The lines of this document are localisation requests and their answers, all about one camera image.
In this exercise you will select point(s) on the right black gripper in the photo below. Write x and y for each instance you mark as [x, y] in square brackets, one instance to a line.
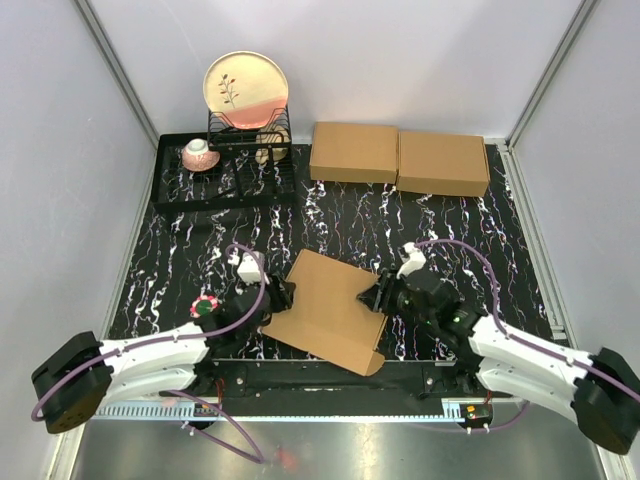
[380, 294]

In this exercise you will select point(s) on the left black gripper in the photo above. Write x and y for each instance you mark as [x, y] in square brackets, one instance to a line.
[281, 292]

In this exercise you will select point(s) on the cardboard box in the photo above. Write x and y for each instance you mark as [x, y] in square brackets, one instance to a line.
[354, 153]
[326, 319]
[442, 164]

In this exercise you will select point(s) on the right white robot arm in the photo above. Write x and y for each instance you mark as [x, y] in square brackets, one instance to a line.
[598, 392]

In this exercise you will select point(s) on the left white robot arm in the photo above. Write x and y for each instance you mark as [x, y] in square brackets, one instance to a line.
[86, 374]

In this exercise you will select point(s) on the pink green flower coaster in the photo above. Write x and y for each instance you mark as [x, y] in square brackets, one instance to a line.
[203, 305]

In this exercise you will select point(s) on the cream ceramic mug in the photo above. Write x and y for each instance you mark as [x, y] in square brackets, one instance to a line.
[273, 139]

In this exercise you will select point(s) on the pink patterned bowl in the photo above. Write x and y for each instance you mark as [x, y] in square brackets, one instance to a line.
[198, 157]

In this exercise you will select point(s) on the cream pink floral plate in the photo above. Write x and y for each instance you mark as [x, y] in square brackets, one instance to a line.
[245, 89]

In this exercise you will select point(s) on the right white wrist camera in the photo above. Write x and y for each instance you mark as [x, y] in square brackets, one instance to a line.
[413, 259]

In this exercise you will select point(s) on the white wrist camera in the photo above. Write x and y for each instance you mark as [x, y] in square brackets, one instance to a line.
[247, 267]
[413, 259]

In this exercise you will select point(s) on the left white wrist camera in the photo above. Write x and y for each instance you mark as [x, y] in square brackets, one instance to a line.
[247, 267]

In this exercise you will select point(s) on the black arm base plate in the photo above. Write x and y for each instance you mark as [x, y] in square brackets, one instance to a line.
[235, 378]

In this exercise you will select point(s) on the black wire plate rack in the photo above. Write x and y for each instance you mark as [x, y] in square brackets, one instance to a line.
[224, 137]

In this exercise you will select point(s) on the black wire tray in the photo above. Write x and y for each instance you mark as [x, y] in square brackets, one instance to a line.
[237, 181]

